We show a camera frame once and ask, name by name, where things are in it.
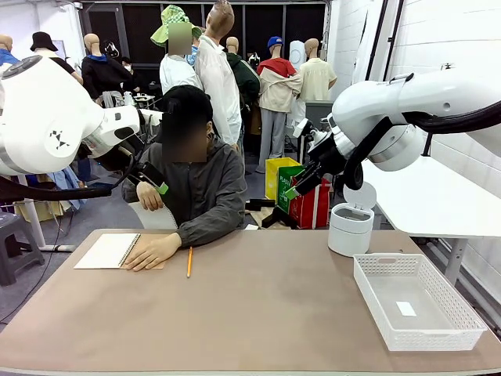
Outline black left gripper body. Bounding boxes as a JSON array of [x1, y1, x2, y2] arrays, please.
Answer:
[[99, 135, 148, 175]]

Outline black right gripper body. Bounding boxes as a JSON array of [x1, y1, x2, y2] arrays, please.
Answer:
[[308, 135, 349, 180]]

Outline torn white notebook sheet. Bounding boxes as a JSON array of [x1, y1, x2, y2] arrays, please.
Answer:
[[128, 201, 179, 230]]

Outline spiral notebook with brown cover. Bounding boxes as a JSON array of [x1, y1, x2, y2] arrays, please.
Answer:
[[74, 233, 165, 271]]

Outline person's left forearm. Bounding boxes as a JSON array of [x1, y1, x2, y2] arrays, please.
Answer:
[[175, 213, 248, 248]]

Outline person's right hand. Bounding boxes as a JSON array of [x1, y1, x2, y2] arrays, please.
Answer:
[[135, 181, 164, 212]]

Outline person's left hand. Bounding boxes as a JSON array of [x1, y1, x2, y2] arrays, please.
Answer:
[[121, 231, 183, 272]]

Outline green sorting bag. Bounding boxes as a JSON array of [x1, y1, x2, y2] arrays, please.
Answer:
[[276, 165, 314, 215]]

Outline red sorting bag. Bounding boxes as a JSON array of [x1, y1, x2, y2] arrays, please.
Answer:
[[288, 174, 332, 230]]

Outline yellow sorting bag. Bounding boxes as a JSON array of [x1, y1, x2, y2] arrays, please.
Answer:
[[265, 157, 301, 201]]

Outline black floor stand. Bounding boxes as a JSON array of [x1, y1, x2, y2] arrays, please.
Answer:
[[246, 198, 298, 230]]

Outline grey cabinet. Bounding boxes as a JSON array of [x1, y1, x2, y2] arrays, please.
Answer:
[[304, 100, 336, 134]]

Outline person's head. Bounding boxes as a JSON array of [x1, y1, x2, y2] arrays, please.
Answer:
[[161, 112, 216, 165]]

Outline brown cardboard piece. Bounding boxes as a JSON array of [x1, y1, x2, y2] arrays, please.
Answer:
[[245, 206, 283, 230]]

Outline grey backpack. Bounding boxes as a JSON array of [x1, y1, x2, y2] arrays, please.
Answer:
[[97, 90, 125, 109]]

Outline cluttered background table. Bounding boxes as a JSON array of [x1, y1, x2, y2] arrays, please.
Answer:
[[124, 90, 161, 113]]

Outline grey jacket torso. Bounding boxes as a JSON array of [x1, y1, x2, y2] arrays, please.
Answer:
[[121, 139, 248, 236]]

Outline white round lidded bin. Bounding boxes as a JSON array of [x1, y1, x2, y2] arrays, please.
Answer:
[[327, 179, 377, 259]]

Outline hanging blue and beige clothes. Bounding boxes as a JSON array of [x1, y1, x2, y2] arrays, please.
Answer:
[[15, 166, 85, 222]]

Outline background person in black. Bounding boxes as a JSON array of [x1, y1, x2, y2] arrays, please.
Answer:
[[119, 56, 144, 95]]

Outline black baseball cap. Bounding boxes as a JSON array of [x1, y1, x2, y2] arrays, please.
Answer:
[[158, 85, 214, 118]]

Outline mannequin in cream shirt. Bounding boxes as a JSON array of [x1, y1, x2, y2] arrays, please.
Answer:
[[299, 38, 338, 103]]

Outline mannequin in black jacket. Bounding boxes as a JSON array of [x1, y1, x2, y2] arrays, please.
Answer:
[[81, 33, 126, 101]]

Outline mannequin in red beige jacket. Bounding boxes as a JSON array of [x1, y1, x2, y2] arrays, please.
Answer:
[[256, 35, 303, 174]]

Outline mannequin in white coat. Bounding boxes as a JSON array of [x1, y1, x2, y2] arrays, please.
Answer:
[[159, 21, 205, 95]]

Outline large white table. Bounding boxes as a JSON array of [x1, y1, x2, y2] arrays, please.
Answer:
[[359, 154, 501, 285]]

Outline white oval panel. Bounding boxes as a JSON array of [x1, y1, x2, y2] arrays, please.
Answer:
[[289, 40, 307, 71]]

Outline mannequin in dark green hoodie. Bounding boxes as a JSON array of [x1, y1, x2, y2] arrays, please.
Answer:
[[225, 36, 261, 118]]

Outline mannequin in black tee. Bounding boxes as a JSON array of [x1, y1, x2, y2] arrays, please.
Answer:
[[33, 46, 84, 85]]

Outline tall mannequin in white shirt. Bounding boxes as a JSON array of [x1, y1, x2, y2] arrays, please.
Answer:
[[194, 0, 243, 156]]

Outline green checked sun hat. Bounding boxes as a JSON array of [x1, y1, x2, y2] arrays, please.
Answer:
[[150, 4, 203, 48]]

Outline grey plastic stool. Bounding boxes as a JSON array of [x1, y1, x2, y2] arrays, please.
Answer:
[[0, 211, 46, 287]]

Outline black bucket hat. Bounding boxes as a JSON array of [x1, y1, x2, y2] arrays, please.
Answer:
[[30, 31, 59, 52]]

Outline mannequin in blue shirt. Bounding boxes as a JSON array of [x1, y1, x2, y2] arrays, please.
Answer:
[[0, 34, 20, 67]]

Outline white perforated plastic basket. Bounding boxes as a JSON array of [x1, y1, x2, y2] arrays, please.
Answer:
[[353, 253, 488, 353]]

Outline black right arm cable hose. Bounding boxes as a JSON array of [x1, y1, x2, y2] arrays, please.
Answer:
[[343, 100, 501, 192]]

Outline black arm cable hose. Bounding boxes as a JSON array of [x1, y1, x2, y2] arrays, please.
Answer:
[[0, 154, 136, 203], [343, 100, 501, 192]]

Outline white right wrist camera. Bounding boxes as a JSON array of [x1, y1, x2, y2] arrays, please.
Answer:
[[293, 118, 314, 138]]

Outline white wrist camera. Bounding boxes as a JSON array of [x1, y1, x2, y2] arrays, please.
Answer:
[[293, 118, 314, 138], [139, 108, 164, 127]]

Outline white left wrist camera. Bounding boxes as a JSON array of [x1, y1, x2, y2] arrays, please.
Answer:
[[139, 108, 164, 127]]

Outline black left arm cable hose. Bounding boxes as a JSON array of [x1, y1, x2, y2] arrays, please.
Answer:
[[0, 154, 136, 203]]

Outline white desk leg frame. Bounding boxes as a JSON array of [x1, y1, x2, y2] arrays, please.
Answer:
[[17, 175, 75, 252]]

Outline black wall pipe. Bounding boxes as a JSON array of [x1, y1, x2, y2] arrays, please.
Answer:
[[371, 0, 391, 83], [387, 0, 405, 78]]

